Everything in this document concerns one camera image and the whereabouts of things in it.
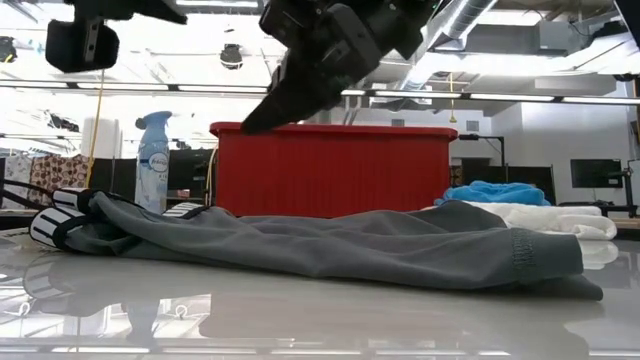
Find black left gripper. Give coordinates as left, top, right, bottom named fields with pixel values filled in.
left=64, top=0, right=189, bottom=25

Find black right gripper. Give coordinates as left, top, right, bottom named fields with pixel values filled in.
left=240, top=0, right=437, bottom=135

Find red plastic laundry basket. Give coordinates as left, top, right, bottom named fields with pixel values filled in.
left=209, top=121, right=459, bottom=219

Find grey shorts with printed waistband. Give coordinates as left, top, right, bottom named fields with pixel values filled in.
left=28, top=187, right=605, bottom=302

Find blue garment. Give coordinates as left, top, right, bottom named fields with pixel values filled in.
left=433, top=179, right=552, bottom=207

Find white lace garment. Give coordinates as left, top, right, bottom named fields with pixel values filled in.
left=424, top=199, right=619, bottom=241

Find black round ceiling fixture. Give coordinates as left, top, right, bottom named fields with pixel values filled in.
left=219, top=43, right=245, bottom=71

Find ceiling light strip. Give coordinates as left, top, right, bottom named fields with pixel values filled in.
left=342, top=89, right=640, bottom=106
left=0, top=78, right=269, bottom=96

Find black ceiling-mounted box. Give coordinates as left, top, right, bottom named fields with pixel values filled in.
left=0, top=35, right=18, bottom=64

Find spray bottle with blue cap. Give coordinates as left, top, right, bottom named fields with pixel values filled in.
left=133, top=109, right=174, bottom=215

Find black partition panel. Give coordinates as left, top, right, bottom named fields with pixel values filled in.
left=87, top=157, right=137, bottom=201

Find brown patterned fabric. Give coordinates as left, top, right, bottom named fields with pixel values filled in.
left=4, top=153, right=91, bottom=206

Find black lamp stand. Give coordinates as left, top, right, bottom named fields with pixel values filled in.
left=457, top=133, right=506, bottom=184

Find black distant desk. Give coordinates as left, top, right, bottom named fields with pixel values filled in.
left=555, top=200, right=640, bottom=220

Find yellow cable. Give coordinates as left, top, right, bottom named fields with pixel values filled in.
left=84, top=69, right=105, bottom=190

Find black wall screen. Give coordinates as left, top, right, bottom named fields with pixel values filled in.
left=569, top=158, right=623, bottom=190

